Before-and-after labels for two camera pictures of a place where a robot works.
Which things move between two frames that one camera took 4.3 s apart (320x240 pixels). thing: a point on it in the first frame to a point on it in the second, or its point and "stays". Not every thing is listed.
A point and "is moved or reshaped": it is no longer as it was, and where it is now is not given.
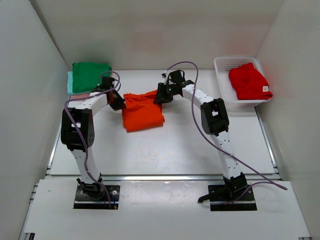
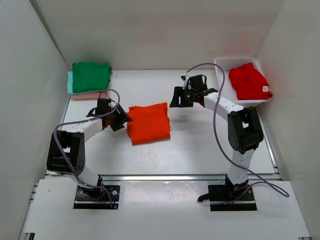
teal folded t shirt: (70, 85) stays
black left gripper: (120, 104) to (122, 118)
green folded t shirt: (85, 75) stays
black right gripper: (162, 97) to (179, 92)
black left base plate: (83, 201) stays
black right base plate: (230, 192) stays
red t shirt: (249, 83) stays
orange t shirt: (140, 112) is moved or reshaped
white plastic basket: (223, 65) stays
